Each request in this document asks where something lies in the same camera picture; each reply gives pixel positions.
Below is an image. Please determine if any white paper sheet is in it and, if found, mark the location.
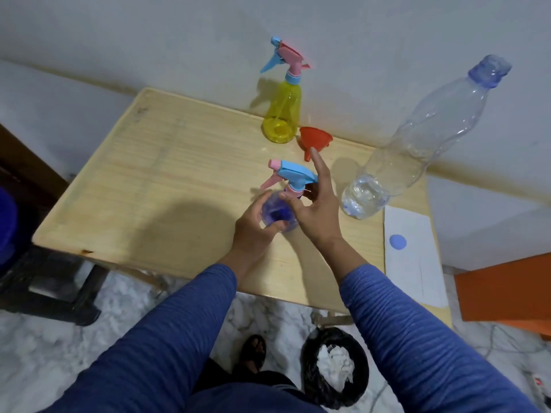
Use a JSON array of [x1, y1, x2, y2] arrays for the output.
[[383, 205, 450, 309]]

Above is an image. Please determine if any person's right leg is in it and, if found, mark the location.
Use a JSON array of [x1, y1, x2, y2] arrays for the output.
[[191, 359, 302, 394]]

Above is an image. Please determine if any person's left forearm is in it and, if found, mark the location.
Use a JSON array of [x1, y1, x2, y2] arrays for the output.
[[41, 249, 238, 413]]

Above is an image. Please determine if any brown wooden door frame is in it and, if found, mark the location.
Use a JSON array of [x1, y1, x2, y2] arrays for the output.
[[0, 124, 69, 198]]

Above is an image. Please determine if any blue plastic basin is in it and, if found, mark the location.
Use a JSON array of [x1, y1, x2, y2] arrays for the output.
[[0, 186, 18, 265]]

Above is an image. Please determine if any person's right black sandal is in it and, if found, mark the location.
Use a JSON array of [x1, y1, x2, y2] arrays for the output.
[[239, 334, 267, 375]]

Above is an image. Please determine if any orange furniture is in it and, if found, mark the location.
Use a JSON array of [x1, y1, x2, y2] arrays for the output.
[[454, 252, 551, 340]]

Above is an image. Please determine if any person's right hand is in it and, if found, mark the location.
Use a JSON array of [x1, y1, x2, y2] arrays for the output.
[[278, 146, 345, 251]]

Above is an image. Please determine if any person's left hand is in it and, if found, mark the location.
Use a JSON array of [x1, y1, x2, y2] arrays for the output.
[[218, 191, 289, 282]]

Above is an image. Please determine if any orange plastic funnel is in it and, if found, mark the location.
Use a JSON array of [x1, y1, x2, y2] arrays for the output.
[[299, 126, 334, 163]]

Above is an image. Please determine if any purple spray bottle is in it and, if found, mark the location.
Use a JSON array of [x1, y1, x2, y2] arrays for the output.
[[261, 191, 300, 233]]

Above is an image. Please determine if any black mesh basket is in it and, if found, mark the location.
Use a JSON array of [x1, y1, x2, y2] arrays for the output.
[[300, 326, 370, 410]]

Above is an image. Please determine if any clear plastic water bottle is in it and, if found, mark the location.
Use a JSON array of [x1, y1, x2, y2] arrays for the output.
[[340, 54, 513, 220]]

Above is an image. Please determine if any yellow spray bottle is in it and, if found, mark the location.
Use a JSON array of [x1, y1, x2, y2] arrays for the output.
[[261, 79, 302, 145]]

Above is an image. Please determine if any crumpled white paper waste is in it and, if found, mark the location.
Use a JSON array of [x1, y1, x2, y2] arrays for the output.
[[316, 344, 356, 393]]

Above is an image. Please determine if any black plastic stool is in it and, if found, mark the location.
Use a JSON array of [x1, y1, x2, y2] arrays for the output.
[[0, 244, 111, 328]]

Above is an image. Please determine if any person's right forearm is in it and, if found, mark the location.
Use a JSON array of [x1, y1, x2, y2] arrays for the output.
[[320, 236, 543, 413]]

